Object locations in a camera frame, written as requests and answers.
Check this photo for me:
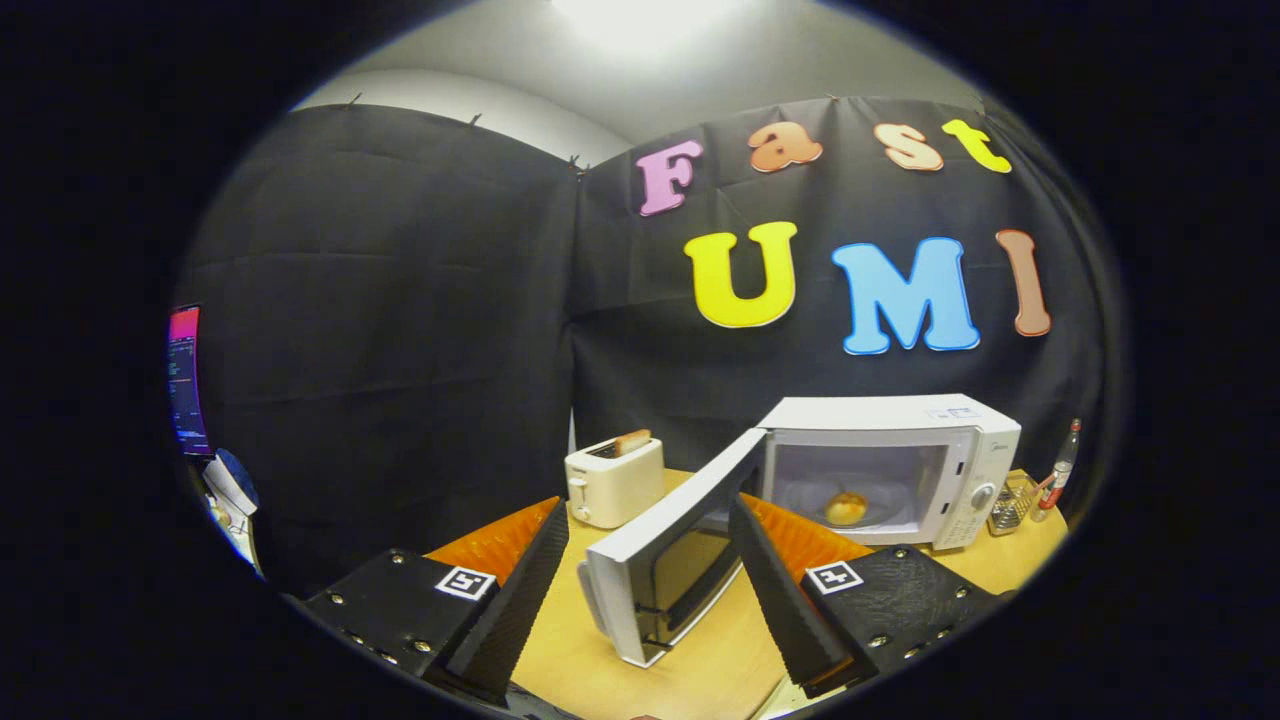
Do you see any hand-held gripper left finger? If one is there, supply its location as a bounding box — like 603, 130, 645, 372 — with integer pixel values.
290, 497, 569, 701

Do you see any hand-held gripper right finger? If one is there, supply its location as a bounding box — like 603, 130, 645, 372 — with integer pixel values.
728, 493, 1001, 698

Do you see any white microwave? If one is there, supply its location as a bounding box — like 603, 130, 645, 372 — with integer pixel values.
578, 394, 1023, 669

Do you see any cream white toaster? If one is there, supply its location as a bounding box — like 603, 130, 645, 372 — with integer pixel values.
565, 437, 666, 530

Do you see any white and blue object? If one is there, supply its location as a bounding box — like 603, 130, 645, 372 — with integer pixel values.
200, 450, 263, 576

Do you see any clear plastic bottle red label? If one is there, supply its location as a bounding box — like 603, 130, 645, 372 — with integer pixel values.
1040, 418, 1083, 521

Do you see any computer monitor screen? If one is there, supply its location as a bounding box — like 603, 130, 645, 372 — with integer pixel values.
167, 305, 213, 457

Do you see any metal wire mesh holder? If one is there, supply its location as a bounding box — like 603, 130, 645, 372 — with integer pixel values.
988, 478, 1036, 536

